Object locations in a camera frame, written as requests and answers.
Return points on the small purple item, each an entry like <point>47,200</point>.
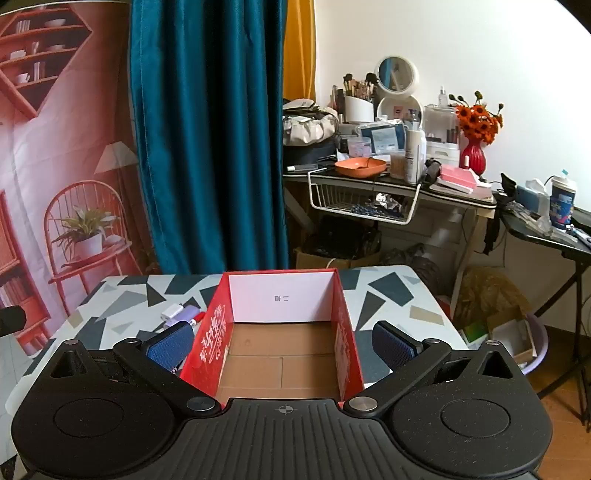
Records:
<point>187,314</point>

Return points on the white desk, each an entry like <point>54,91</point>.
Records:
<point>443,230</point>

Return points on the yellow plastic bag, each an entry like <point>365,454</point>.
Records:
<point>494,290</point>

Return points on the white lotion bottle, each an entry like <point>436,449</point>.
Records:
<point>414,157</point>

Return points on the purple plastic basin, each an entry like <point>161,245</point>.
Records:
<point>540,341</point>

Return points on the black side table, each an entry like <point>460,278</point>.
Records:
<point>545,237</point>

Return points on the blue paper cup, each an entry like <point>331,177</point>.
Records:
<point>563,203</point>

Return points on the clear cosmetics organizer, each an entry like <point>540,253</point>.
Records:
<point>441,129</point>

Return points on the red cardboard box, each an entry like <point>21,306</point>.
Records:
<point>277,295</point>

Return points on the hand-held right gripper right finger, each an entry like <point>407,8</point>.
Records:
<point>395,347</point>

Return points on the orange flowers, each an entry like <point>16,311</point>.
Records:
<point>475,120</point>

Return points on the tissue pack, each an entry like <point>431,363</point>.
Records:
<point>533,198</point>

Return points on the teal curtain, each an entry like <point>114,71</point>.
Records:
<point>198,138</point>

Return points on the round white vanity mirror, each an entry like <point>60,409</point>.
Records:
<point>397,76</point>

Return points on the yellow curtain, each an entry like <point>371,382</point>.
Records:
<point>298,46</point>

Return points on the orange plate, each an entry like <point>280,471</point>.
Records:
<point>358,167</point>

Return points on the red printed wall backdrop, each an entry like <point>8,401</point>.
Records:
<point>69,138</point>

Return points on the small brown cardboard box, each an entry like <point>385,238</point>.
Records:
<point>512,337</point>

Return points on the white charger plug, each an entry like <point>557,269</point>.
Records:
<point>171,311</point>

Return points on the white brush holder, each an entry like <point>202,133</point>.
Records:
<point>359,110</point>

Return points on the red vase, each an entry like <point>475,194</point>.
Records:
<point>472,159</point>

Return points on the clear box with blue packet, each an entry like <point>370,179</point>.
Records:
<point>383,136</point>

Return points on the geometric patterned table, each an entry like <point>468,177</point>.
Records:
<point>392,295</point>

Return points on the white marker with red cap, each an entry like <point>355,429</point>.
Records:
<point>197,319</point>

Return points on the black bag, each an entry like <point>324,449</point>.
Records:
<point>346,235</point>

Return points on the bunch of makeup brushes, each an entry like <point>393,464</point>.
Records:
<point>360,85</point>

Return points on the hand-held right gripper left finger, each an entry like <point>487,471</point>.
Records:
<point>168,347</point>

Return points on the pink box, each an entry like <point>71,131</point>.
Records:
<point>457,177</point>

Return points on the beige cosmetic bag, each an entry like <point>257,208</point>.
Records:
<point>309,129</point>

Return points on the silver foil wrapper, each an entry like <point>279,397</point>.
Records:
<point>385,201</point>

